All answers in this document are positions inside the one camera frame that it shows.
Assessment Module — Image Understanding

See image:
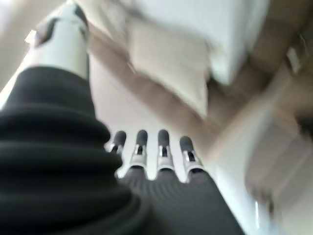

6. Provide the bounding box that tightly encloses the brown upholstered bed frame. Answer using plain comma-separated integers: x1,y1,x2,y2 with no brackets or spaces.
244,0,313,83

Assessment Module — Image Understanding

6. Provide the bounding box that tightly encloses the large beige pillow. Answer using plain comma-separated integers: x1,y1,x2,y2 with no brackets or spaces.
127,31,211,121

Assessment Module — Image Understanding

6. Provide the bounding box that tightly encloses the white bed sheet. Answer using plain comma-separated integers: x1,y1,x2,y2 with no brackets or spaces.
144,0,268,86

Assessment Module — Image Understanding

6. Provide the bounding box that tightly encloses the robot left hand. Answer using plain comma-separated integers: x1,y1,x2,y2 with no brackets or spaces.
0,0,243,235

